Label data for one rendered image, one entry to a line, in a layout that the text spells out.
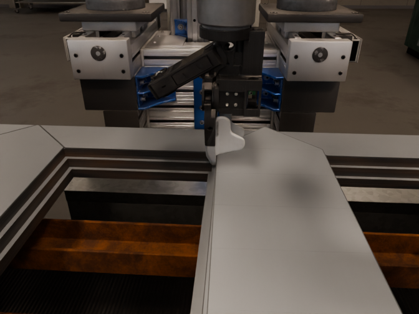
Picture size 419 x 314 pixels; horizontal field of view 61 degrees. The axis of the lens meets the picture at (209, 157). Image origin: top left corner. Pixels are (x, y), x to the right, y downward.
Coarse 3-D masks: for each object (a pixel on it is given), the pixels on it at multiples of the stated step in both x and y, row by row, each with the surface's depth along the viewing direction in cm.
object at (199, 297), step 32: (64, 160) 61; (96, 160) 61; (128, 160) 61; (160, 160) 61; (192, 160) 61; (352, 160) 59; (384, 160) 58; (416, 160) 58; (32, 192) 52; (0, 224) 45; (32, 224) 50; (0, 256) 44
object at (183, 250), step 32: (64, 224) 66; (96, 224) 66; (128, 224) 65; (160, 224) 65; (32, 256) 60; (64, 256) 60; (96, 256) 60; (128, 256) 59; (160, 256) 59; (192, 256) 58; (384, 256) 64; (416, 256) 64
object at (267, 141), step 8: (248, 136) 65; (256, 136) 65; (264, 136) 65; (272, 136) 65; (280, 136) 65; (288, 136) 65; (248, 144) 62; (256, 144) 62; (264, 144) 62; (272, 144) 62; (280, 144) 62; (288, 144) 62; (296, 144) 62; (304, 144) 62
